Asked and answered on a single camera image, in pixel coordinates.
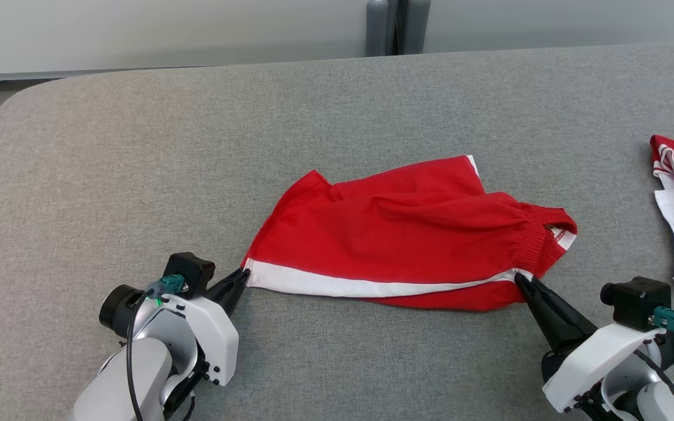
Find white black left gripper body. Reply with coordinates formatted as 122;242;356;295
99;285;239;387

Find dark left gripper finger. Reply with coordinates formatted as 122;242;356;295
205;268;250;299
220;275;251;316

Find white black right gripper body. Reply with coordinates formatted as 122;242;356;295
542;325;665;413

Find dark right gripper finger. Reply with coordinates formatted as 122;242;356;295
514;275;572;354
521;274;598;346

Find red shorts with white stripes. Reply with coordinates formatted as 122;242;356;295
242;154;579;312

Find grey fabric sofa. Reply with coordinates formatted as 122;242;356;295
0;41;674;421

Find black left cable, teal plug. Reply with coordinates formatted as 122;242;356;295
126;274;188;421

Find grey wall partition post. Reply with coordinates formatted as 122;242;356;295
365;0;431;57

